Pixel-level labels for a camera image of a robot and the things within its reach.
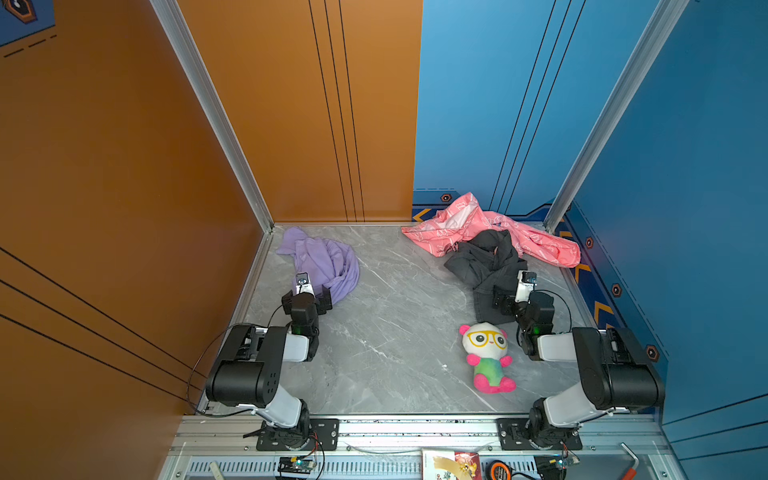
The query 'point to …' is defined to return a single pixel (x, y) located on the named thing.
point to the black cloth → (488, 259)
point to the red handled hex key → (630, 475)
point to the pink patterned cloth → (449, 228)
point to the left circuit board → (294, 465)
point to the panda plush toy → (484, 344)
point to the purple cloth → (329, 264)
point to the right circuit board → (562, 461)
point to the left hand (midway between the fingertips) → (308, 286)
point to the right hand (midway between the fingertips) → (507, 287)
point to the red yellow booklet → (446, 464)
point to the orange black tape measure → (498, 470)
